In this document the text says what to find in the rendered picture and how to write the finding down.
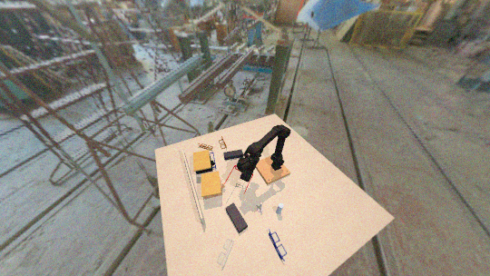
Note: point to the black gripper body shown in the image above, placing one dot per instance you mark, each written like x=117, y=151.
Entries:
x=245, y=176

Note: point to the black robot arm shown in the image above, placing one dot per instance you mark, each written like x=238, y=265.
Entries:
x=255, y=149

